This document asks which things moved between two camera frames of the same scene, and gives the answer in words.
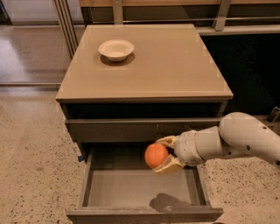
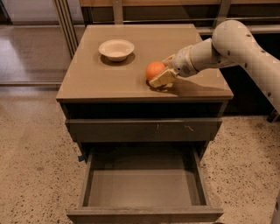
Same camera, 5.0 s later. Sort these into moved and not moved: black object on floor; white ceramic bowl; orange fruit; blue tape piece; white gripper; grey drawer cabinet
Moved: orange fruit; white gripper
Not moved: white ceramic bowl; grey drawer cabinet; blue tape piece; black object on floor
